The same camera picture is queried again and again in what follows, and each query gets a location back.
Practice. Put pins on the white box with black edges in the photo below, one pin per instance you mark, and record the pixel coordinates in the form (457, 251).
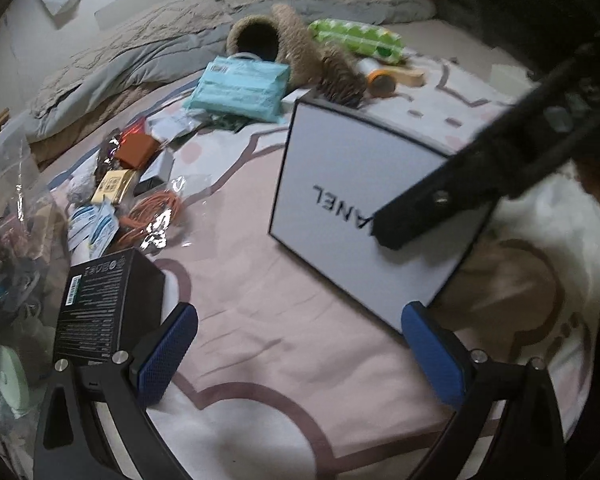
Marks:
(355, 160)

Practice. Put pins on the dark trinkets in plastic bag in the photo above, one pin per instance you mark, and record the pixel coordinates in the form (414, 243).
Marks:
(107, 152)

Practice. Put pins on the small yellow box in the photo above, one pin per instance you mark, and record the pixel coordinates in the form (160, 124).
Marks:
(114, 185)

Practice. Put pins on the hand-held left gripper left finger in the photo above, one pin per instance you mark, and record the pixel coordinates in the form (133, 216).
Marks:
(165, 355)

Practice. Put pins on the teal face mask pack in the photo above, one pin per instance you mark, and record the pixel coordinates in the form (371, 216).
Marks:
(240, 87)

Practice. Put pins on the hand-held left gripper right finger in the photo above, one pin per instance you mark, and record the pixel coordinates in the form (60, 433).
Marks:
(432, 355)

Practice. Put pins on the pink printed blanket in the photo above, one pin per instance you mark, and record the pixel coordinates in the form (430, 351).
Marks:
(280, 310)

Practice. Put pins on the blue white sachet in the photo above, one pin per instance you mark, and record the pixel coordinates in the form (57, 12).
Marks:
(82, 215)
(102, 232)

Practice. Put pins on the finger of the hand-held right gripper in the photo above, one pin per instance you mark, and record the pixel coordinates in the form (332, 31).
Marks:
(455, 195)

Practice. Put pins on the woven straw bag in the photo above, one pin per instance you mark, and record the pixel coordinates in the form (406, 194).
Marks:
(275, 40)

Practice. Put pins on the grey comforter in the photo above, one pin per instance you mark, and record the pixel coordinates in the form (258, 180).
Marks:
(130, 75)

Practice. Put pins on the black printed box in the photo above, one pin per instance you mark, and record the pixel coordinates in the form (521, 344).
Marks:
(105, 305)

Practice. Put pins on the small red packet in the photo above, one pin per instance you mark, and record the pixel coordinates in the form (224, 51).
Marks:
(135, 127)

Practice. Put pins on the white tube with orange cap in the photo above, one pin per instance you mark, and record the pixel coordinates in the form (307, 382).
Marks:
(377, 77)

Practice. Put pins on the brown leather wallet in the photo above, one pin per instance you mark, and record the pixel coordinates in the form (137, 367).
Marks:
(137, 150)

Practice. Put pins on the mint green round case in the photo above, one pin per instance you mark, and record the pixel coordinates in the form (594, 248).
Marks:
(12, 380)

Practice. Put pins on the green wet wipes pack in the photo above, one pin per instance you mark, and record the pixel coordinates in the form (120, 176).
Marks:
(360, 37)

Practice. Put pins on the tan blanket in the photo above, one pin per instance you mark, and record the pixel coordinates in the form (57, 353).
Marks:
(80, 130)

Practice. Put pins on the clear plastic packet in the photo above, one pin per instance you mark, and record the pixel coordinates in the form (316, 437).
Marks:
(172, 125)

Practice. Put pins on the clear plastic storage bin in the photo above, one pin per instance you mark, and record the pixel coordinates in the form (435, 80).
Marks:
(10, 160)

